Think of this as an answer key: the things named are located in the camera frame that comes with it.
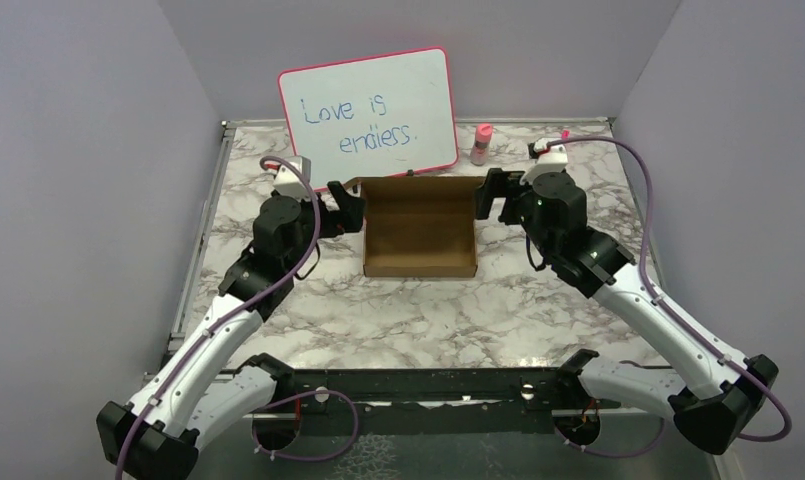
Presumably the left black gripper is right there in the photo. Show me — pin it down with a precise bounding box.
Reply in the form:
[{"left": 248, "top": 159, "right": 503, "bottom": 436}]
[{"left": 285, "top": 181, "right": 366, "bottom": 274}]

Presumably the brown cardboard box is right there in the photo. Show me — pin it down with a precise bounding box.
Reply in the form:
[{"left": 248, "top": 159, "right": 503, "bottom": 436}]
[{"left": 357, "top": 176, "right": 484, "bottom": 279}]

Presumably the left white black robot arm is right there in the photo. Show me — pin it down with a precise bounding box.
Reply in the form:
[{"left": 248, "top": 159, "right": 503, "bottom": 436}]
[{"left": 96, "top": 181, "right": 366, "bottom": 479}]

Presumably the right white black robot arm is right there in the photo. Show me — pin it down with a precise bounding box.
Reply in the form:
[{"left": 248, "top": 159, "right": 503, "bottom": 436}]
[{"left": 474, "top": 168, "right": 779, "bottom": 455}]

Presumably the pink-capped spray bottle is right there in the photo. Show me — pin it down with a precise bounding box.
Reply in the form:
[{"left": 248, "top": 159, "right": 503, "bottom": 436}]
[{"left": 469, "top": 123, "right": 493, "bottom": 166}]

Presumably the pink-framed whiteboard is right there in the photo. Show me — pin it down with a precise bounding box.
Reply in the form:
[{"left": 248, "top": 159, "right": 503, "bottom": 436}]
[{"left": 278, "top": 47, "right": 460, "bottom": 190}]

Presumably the aluminium table frame rail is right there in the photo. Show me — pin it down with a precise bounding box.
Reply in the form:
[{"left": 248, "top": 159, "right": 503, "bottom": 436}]
[{"left": 118, "top": 117, "right": 741, "bottom": 480}]

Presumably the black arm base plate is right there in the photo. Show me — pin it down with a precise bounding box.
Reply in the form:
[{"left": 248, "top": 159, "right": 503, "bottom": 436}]
[{"left": 249, "top": 367, "right": 616, "bottom": 438}]

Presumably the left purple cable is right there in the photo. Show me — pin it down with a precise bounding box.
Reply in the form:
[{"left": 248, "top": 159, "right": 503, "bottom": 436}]
[{"left": 113, "top": 155, "right": 360, "bottom": 480}]

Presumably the purple cable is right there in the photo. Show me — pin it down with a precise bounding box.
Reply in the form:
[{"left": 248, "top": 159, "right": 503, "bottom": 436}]
[
  {"left": 547, "top": 135, "right": 793, "bottom": 460},
  {"left": 113, "top": 155, "right": 360, "bottom": 480}
]

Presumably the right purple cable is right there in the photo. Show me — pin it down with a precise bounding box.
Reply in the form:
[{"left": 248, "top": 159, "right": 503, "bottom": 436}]
[{"left": 547, "top": 135, "right": 793, "bottom": 460}]

